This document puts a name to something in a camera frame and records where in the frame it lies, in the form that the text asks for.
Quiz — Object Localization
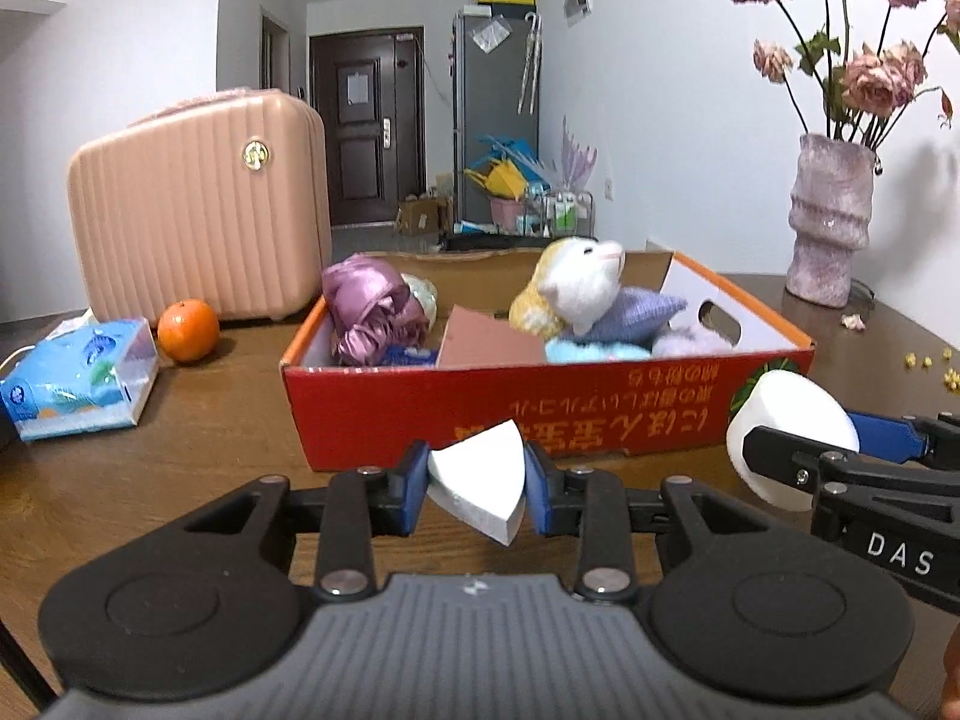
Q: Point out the red cardboard box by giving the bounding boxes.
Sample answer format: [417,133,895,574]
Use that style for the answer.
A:
[280,252,815,472]

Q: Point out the purple knitted pouch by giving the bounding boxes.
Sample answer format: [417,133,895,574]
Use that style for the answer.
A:
[569,286,688,344]

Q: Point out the white foam wedge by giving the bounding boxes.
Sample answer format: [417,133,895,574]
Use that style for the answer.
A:
[428,421,526,546]

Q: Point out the pink satin scrunchie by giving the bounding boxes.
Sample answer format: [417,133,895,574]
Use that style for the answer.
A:
[320,254,430,367]

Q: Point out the blue tissue pack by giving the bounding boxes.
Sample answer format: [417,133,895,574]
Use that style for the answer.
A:
[2,317,160,442]

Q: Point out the dark brown door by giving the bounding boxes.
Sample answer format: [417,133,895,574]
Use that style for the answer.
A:
[309,28,427,227]

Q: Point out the pink layered sponge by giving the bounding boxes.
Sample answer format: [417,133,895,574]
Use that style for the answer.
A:
[436,305,547,369]

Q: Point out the blue handkerchief tissue packet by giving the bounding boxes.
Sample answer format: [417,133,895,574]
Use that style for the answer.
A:
[381,344,438,367]

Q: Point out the grey refrigerator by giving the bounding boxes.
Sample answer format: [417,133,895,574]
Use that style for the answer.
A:
[452,13,539,223]

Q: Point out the lilac fluffy headband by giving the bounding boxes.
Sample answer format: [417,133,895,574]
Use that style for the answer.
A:
[651,323,734,359]

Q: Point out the pink ribbed suitcase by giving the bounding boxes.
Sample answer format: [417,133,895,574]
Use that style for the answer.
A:
[67,88,332,322]

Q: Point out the purple textured vase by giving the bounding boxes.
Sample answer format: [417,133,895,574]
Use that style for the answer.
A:
[786,133,875,309]

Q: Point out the fallen rose petal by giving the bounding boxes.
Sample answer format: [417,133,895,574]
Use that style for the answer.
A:
[839,314,866,333]

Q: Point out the small cardboard box on floor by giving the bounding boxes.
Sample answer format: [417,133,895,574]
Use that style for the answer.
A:
[394,195,454,238]

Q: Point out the yellow white plush cat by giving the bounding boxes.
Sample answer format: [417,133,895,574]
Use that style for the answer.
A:
[508,238,626,341]

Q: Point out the yellow blue umbrella pile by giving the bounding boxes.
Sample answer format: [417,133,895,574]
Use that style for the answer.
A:
[462,135,548,202]

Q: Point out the dried pink roses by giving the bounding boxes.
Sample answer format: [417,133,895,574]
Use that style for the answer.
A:
[729,0,958,153]

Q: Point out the orange tangerine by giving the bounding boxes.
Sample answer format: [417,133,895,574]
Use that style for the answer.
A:
[156,299,220,364]

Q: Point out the light blue plush toy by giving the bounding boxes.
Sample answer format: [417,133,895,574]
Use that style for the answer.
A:
[545,337,651,364]

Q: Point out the pale green mesh ball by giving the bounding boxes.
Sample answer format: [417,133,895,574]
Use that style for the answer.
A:
[402,273,438,328]

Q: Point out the scattered yellow corn kernels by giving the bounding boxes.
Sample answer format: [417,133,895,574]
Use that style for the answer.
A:
[903,346,960,394]

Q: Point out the white foam cylinder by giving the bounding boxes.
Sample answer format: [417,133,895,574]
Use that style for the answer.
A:
[726,371,861,512]

